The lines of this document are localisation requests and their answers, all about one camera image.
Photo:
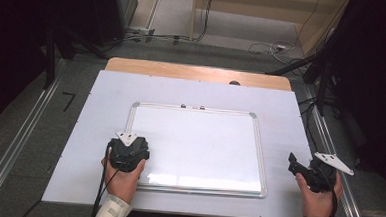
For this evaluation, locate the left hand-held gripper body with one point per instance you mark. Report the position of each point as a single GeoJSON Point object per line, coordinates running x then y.
{"type": "Point", "coordinates": [125, 155]}

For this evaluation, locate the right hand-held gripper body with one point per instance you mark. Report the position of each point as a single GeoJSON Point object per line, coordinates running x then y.
{"type": "Point", "coordinates": [320, 178]}

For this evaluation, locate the person's right hand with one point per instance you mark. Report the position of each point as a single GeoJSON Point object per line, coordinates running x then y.
{"type": "Point", "coordinates": [319, 205]}

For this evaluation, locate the person's left hand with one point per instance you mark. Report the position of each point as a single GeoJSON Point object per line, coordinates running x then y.
{"type": "Point", "coordinates": [122, 185]}

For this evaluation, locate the silver-framed whiteboard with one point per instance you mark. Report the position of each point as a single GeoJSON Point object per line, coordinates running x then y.
{"type": "Point", "coordinates": [205, 149]}

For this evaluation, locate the white table cover panel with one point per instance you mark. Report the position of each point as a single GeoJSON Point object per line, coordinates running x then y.
{"type": "Point", "coordinates": [108, 94]}

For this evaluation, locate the black metal stand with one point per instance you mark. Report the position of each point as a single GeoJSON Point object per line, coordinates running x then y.
{"type": "Point", "coordinates": [323, 88]}

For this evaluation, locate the black curtain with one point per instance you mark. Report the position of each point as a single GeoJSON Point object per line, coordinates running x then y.
{"type": "Point", "coordinates": [10, 45]}
{"type": "Point", "coordinates": [376, 81]}

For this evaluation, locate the grey power strip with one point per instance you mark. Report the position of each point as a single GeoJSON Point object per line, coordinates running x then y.
{"type": "Point", "coordinates": [141, 30]}

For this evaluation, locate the black cabinet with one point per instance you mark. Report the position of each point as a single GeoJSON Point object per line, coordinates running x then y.
{"type": "Point", "coordinates": [114, 11]}

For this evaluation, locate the light wooden shelf unit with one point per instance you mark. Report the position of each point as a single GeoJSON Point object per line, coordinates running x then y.
{"type": "Point", "coordinates": [253, 1]}

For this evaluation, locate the aluminium floor rail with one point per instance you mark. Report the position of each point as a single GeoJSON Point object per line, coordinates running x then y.
{"type": "Point", "coordinates": [340, 186]}
{"type": "Point", "coordinates": [23, 119]}

